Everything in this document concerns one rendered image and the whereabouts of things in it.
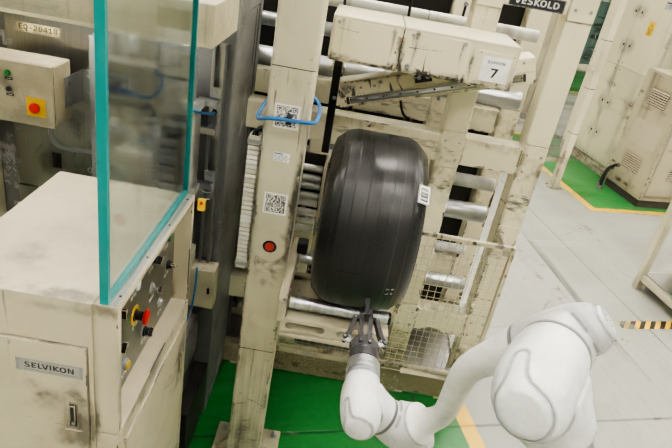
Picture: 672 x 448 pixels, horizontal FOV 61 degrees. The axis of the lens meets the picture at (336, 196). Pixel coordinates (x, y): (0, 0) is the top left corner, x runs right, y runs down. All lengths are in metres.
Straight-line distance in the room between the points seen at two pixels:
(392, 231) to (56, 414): 0.95
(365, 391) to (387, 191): 0.55
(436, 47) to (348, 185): 0.56
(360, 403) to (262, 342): 0.75
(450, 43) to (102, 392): 1.38
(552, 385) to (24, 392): 1.13
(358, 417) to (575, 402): 0.59
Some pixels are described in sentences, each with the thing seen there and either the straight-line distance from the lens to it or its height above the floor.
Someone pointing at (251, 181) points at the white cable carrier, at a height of 1.28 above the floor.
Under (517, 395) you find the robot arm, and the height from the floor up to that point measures 1.45.
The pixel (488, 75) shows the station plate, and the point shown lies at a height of 1.68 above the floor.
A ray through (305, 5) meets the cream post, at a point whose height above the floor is 1.83.
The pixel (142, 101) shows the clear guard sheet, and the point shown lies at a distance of 1.26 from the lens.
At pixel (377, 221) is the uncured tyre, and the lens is 1.62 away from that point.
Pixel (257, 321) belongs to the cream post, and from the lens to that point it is 2.08.
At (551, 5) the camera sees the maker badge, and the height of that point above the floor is 1.90.
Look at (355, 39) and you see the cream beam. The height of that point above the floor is 1.72.
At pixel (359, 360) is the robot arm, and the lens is 1.55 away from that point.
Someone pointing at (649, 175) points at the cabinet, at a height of 0.35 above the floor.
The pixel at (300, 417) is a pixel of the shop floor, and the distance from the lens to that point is 2.81.
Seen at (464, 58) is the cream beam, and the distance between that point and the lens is 1.93.
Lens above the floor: 2.06
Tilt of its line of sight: 26 degrees down
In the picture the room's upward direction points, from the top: 10 degrees clockwise
